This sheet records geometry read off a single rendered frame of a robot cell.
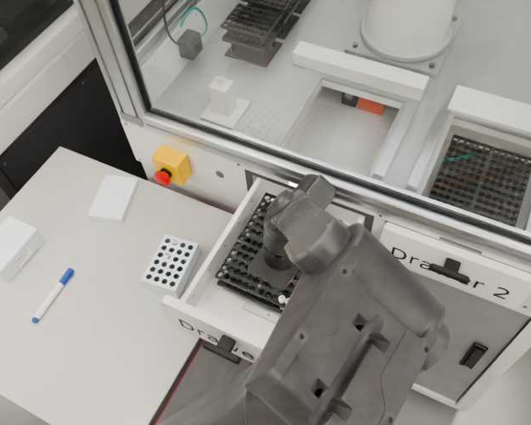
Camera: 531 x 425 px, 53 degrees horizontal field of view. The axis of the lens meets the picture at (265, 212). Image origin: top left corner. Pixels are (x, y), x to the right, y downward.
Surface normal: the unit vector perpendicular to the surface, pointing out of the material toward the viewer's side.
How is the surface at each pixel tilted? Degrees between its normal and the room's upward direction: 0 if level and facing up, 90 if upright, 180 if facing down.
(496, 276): 90
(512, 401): 0
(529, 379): 0
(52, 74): 90
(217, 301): 0
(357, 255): 31
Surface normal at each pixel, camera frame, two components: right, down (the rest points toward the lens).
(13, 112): 0.89, 0.34
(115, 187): -0.06, -0.56
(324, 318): 0.42, -0.30
